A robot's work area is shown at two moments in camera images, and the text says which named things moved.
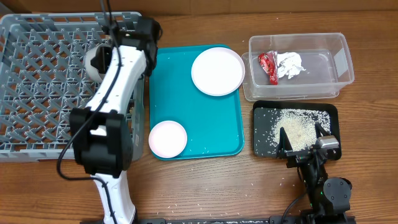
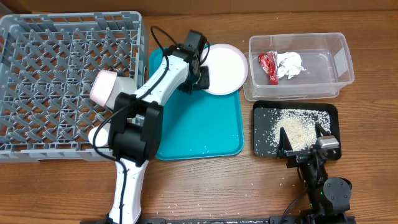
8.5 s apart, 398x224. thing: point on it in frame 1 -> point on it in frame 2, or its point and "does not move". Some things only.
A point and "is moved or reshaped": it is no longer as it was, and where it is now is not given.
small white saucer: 167,139 is moved or reshaped
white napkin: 289,63 does not move
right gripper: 300,154 does not move
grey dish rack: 43,77 does not move
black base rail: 221,222 does not move
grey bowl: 92,71 is moved or reshaped
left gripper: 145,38 -> 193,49
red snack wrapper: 268,61 does not move
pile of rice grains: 299,125 does not move
